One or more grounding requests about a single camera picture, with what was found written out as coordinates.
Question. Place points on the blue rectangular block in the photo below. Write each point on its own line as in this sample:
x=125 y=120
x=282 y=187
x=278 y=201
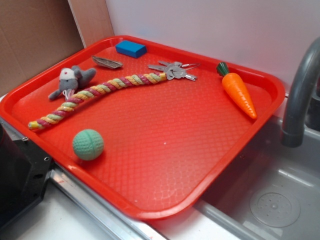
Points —
x=131 y=49

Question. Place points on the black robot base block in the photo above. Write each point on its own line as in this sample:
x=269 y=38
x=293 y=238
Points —
x=24 y=172

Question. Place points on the grey plastic sink basin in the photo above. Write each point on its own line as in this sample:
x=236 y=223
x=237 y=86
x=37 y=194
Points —
x=269 y=191

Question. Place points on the green rubber ball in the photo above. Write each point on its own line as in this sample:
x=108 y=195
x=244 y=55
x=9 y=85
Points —
x=88 y=144

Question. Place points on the grey plush mouse toy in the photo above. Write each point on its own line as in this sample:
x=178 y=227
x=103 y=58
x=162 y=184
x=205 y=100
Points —
x=72 y=79

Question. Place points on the red plastic tray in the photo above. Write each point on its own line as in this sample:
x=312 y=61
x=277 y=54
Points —
x=164 y=144

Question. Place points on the grey toy faucet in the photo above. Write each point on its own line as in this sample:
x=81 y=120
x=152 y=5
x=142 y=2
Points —
x=303 y=103

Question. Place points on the silver key bunch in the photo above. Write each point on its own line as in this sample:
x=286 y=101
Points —
x=175 y=70

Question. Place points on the multicolour twisted rope toy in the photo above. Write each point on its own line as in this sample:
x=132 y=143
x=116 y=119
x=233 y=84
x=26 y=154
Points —
x=92 y=92

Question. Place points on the orange plastic toy carrot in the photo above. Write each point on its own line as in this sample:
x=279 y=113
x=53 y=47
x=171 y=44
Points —
x=236 y=89

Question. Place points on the brown cardboard panel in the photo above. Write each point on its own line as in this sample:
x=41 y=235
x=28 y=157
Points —
x=37 y=34

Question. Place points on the grey folded paper boat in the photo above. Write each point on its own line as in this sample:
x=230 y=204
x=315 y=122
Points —
x=106 y=63

